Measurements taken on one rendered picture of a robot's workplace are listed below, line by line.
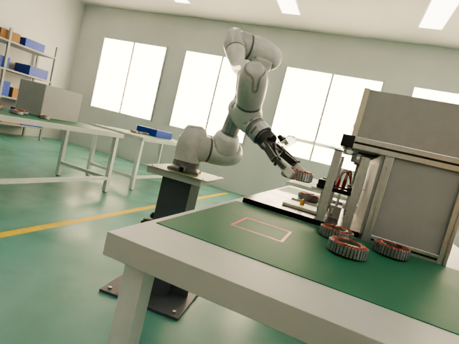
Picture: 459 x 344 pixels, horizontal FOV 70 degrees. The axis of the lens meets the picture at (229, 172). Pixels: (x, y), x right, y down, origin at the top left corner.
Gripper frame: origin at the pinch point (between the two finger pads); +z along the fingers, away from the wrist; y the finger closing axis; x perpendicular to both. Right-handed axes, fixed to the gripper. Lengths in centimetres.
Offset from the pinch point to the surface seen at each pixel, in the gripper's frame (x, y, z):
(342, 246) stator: 0.4, 15.2, 30.7
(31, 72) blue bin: -307, -144, -617
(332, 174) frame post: 5.2, -16.9, 4.0
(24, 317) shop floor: -125, 43, -31
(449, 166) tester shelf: 33, -26, 28
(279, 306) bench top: -1, 57, 37
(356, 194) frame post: 5.7, -20.2, 14.9
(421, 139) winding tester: 35, -34, 14
